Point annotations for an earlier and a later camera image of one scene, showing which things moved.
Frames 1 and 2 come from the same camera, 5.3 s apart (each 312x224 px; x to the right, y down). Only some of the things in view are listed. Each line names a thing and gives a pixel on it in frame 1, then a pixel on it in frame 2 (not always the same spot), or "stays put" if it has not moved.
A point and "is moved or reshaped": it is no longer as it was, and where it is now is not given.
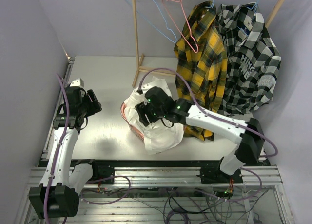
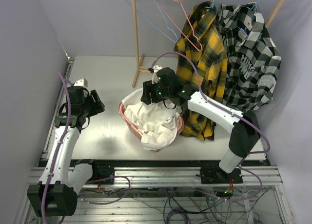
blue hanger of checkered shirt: (255, 5) stays put
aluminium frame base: (149, 168) stays put
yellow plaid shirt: (201, 63) stays put
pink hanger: (186, 21) is moved or reshaped
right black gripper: (142, 109) -> (148, 87)
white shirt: (160, 135) is moved or reshaped
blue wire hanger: (145, 20) stays put
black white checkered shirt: (253, 62) stays put
